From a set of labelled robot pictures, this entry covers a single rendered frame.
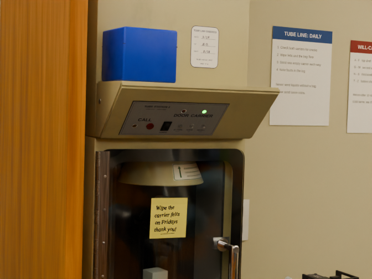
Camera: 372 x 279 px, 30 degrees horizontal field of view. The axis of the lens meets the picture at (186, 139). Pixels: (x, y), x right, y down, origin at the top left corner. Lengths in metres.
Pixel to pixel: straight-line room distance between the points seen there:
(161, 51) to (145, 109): 0.10
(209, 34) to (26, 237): 0.53
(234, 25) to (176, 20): 0.13
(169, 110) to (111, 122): 0.10
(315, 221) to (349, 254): 0.17
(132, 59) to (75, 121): 0.14
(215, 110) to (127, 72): 0.20
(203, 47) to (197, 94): 0.16
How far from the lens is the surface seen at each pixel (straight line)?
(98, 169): 1.24
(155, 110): 1.21
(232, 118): 1.30
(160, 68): 1.18
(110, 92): 1.19
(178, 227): 1.33
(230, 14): 1.38
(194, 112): 1.25
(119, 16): 1.28
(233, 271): 1.35
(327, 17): 2.08
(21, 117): 1.42
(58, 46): 1.20
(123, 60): 1.16
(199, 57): 1.34
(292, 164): 2.01
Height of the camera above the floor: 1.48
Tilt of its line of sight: 3 degrees down
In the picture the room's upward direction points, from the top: 2 degrees clockwise
